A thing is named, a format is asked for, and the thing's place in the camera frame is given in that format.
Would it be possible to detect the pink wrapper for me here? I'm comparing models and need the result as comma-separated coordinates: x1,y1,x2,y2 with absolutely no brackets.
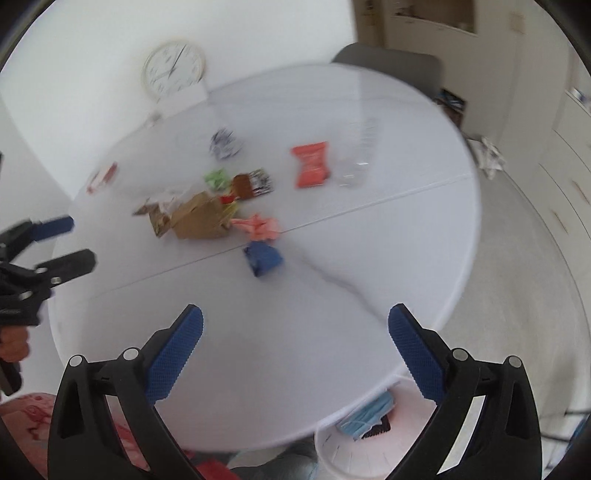
230,212,282,244

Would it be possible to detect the brown cardboard box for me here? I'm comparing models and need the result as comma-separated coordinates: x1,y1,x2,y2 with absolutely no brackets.
168,191,241,241

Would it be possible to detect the clear plastic cup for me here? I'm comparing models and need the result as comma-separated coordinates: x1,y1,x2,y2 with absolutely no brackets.
335,117,382,190

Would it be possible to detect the wall niche shelf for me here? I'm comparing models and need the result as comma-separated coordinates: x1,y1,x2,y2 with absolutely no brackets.
392,0,476,35

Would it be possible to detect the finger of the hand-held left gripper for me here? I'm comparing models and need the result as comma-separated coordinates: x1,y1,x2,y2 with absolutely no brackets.
0,215,75,260
28,248,99,291

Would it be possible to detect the brown patterned wrapper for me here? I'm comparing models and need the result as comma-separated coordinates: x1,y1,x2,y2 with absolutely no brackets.
133,199,172,238

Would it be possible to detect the person's left hand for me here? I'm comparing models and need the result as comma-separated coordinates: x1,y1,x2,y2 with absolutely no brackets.
0,325,31,363

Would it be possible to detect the brown black snack packet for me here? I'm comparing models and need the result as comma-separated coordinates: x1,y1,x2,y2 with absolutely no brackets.
231,168,274,200

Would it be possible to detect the low open shelf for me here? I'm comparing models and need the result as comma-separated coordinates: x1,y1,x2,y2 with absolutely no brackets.
434,87,467,127

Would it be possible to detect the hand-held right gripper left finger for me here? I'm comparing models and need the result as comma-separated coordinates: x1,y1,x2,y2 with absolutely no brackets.
47,304,206,480

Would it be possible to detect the green wrapper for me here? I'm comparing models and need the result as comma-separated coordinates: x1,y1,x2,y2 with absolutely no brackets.
204,169,232,192

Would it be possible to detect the pink printed cloth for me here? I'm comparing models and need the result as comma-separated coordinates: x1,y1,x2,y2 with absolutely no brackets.
0,392,153,480

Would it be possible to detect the red white packet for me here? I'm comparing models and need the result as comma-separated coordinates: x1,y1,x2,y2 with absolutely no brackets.
87,162,120,195

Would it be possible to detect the clear plastic wrapper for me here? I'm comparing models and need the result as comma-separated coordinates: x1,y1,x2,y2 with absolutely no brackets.
157,187,195,215

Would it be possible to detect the white cloth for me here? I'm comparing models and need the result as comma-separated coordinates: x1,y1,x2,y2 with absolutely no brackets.
466,135,506,181

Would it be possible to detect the white waste bin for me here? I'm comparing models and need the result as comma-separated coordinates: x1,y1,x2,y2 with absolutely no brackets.
314,378,458,478

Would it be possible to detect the red snack packet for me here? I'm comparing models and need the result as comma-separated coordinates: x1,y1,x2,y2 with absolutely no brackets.
290,141,333,189

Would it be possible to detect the round white wall clock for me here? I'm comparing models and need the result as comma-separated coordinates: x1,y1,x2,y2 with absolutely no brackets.
142,41,207,99

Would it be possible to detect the grey chair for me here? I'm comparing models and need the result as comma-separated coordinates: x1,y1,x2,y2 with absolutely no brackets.
331,43,443,100

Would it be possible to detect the blue face mask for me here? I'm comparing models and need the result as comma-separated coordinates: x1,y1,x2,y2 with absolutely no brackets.
336,392,395,439

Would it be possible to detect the blue white wrapper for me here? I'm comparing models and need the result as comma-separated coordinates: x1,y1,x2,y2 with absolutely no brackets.
209,129,243,161

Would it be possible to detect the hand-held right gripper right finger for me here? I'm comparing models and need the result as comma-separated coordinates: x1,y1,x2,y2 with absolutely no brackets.
388,304,542,480

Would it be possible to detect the beige drawer cabinet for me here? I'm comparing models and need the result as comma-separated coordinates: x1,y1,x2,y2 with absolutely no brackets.
531,88,591,287

